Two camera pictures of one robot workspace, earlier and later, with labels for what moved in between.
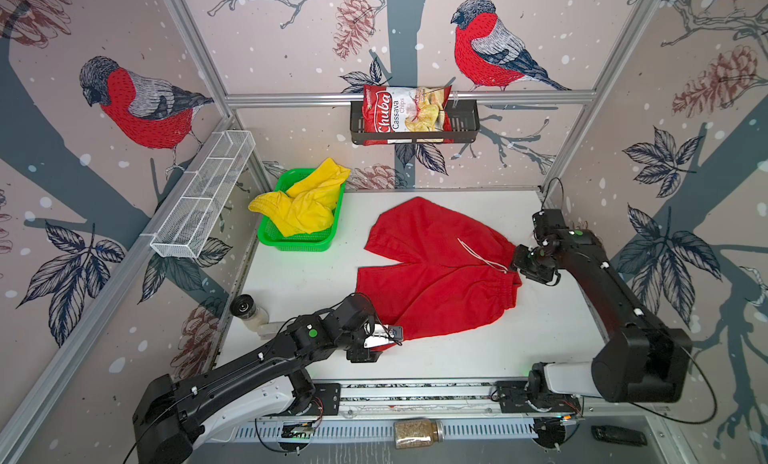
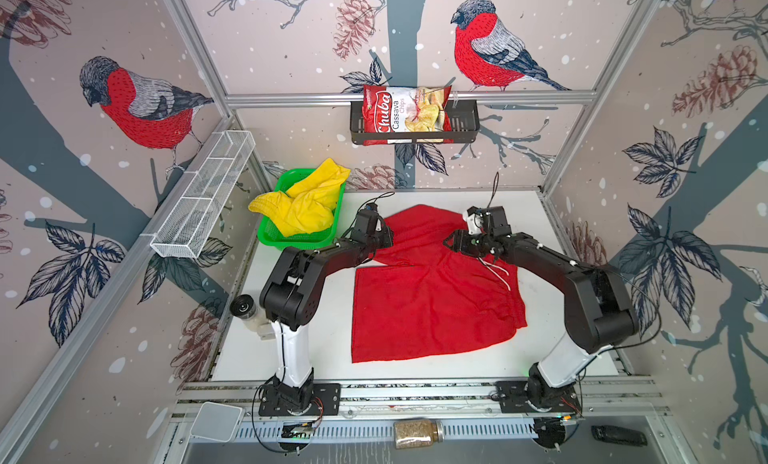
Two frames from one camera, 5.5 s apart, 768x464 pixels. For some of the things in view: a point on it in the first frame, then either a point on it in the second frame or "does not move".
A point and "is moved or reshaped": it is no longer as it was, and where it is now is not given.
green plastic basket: [269, 233] does not move
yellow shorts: [308, 206] does not move
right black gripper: [538, 276] → [458, 241]
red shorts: [446, 275] is moved or reshaped
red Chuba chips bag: [405, 115] does not move
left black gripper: [364, 354] → [387, 238]
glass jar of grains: [416, 433] does not move
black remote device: [618, 434] does not move
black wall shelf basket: [464, 127] does not move
